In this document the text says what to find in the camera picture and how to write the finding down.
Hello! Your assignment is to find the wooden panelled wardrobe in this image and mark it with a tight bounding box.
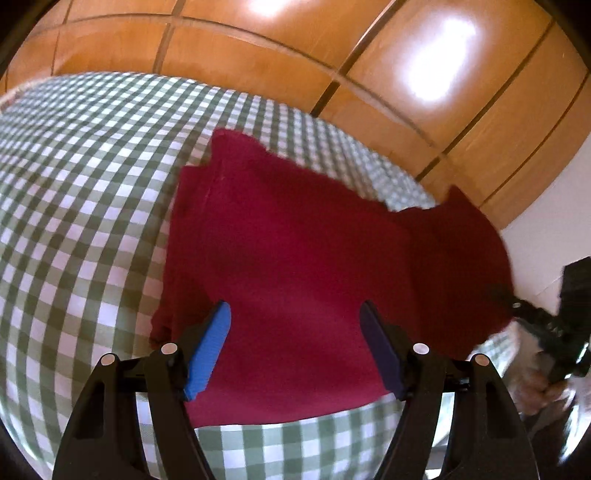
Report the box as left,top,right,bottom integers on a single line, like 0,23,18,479
0,0,591,232

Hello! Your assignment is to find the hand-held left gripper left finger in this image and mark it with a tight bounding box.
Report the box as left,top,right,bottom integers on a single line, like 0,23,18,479
52,300,232,480

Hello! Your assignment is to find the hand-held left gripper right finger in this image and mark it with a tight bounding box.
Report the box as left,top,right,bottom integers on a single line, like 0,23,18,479
359,300,539,480

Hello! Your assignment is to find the red cloth garment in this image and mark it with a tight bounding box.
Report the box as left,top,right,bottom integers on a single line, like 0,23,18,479
150,128,518,428

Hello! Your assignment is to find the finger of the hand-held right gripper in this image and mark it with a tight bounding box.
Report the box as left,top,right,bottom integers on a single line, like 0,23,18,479
487,282,561,337

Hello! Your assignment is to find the person's right hand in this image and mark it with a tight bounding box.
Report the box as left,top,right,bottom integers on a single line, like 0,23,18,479
516,364,578,416

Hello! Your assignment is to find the green checkered bed sheet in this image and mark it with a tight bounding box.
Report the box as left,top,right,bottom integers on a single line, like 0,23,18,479
0,71,525,480

